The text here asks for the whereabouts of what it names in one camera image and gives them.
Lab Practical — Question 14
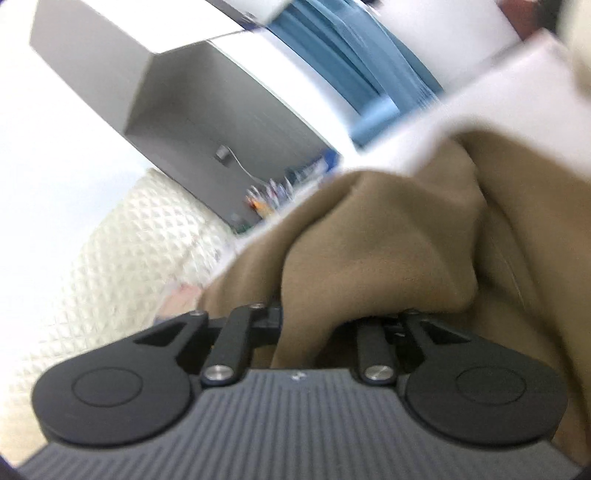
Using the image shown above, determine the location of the grey wardrobe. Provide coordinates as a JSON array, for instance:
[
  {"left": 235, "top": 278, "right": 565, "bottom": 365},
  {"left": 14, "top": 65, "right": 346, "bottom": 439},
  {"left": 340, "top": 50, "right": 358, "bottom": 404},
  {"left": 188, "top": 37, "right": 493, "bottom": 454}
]
[{"left": 30, "top": 0, "right": 343, "bottom": 232}]

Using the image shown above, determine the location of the white charger cable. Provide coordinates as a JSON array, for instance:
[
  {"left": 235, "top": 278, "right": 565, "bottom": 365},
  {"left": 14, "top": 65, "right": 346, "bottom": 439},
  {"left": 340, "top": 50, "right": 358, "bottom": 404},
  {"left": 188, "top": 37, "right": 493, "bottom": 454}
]
[{"left": 231, "top": 150, "right": 260, "bottom": 184}]

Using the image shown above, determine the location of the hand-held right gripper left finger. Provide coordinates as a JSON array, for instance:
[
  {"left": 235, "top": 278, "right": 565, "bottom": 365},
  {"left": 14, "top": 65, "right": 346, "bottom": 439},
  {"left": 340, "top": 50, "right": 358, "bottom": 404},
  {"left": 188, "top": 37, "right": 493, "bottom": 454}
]
[{"left": 134, "top": 302, "right": 283, "bottom": 387}]

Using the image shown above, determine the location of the blue curtain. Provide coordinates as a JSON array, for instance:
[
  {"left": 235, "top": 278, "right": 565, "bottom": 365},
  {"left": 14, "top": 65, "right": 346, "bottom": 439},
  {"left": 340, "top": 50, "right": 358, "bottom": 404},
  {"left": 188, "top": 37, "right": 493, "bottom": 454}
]
[{"left": 268, "top": 0, "right": 444, "bottom": 112}]

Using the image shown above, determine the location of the cream quilted headboard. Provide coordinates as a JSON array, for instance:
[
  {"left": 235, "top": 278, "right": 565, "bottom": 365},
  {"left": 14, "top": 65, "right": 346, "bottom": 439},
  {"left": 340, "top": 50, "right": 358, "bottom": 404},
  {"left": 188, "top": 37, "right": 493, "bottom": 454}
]
[{"left": 0, "top": 168, "right": 241, "bottom": 462}]

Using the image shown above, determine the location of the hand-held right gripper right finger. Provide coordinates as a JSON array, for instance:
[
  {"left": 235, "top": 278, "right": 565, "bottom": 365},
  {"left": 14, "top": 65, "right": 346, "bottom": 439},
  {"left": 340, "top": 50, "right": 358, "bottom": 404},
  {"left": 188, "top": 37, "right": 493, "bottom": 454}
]
[{"left": 355, "top": 310, "right": 476, "bottom": 385}]

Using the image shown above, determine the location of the blue box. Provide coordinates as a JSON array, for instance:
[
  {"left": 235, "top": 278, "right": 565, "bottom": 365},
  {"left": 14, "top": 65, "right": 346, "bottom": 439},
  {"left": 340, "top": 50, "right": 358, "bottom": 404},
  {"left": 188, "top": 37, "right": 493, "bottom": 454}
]
[{"left": 321, "top": 148, "right": 345, "bottom": 174}]

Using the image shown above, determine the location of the group of small bottles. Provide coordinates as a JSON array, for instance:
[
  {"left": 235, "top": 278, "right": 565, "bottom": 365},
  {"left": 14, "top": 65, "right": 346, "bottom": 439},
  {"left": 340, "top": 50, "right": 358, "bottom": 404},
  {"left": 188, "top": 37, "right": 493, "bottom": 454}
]
[{"left": 242, "top": 175, "right": 301, "bottom": 222}]

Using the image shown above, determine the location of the blue covered chair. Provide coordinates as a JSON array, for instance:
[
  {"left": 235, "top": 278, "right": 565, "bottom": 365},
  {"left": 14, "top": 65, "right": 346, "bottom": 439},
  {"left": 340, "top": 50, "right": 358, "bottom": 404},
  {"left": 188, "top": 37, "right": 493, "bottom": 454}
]
[{"left": 351, "top": 95, "right": 408, "bottom": 148}]

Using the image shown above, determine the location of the brown hoodie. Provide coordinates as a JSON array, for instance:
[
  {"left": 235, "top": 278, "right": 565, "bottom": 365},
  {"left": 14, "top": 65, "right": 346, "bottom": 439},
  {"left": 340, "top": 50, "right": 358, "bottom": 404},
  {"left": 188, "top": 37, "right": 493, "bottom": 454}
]
[{"left": 201, "top": 130, "right": 591, "bottom": 467}]

